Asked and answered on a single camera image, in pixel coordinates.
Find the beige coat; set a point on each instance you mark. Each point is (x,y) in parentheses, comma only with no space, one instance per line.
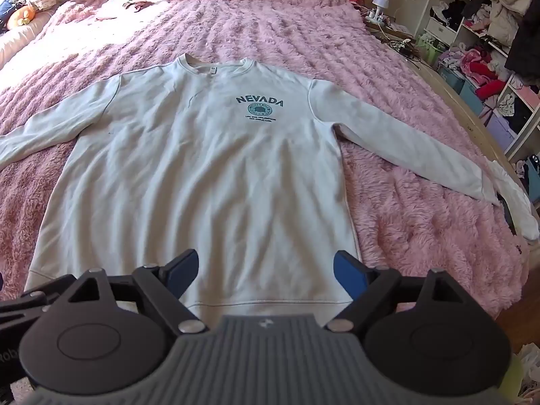
(506,4)

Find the cream bedding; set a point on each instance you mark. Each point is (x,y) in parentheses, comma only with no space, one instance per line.
(19,40)

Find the orange plush toy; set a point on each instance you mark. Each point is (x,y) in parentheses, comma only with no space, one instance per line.
(22,17)

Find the purple storage box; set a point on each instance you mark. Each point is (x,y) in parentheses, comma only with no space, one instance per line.
(500,133)

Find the white cloth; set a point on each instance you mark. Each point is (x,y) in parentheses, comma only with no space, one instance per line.
(517,202)

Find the navy patterned pillow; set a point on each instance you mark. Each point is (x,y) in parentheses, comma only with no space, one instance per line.
(9,2)

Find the white power strip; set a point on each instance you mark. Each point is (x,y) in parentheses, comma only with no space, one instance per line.
(375,17)

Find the blue storage box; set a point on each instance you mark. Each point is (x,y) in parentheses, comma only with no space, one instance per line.
(449,76)
(468,92)

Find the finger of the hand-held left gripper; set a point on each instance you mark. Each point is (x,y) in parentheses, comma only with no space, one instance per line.
(25,303)

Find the white table lamp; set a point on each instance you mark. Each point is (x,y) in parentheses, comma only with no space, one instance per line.
(381,4)

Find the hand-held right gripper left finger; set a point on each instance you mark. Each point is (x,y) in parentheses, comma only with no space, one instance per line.
(185,272)

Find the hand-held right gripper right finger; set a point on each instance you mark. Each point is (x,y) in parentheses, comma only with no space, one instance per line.
(349,276)

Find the green basket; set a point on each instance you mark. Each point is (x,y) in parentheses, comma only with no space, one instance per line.
(431,50)

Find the pink fluffy blanket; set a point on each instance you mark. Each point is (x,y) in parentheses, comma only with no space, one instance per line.
(295,38)

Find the white plastic bag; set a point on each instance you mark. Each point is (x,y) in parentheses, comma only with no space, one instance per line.
(529,363)

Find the open wardrobe with clothes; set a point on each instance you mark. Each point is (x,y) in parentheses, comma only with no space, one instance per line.
(468,25)

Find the pile of red pink clothes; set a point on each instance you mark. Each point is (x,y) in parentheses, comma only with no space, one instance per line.
(479,71)

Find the white printed sweatshirt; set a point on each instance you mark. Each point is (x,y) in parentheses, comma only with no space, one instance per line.
(190,168)

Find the black coat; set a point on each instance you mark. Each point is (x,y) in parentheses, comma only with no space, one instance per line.
(527,42)

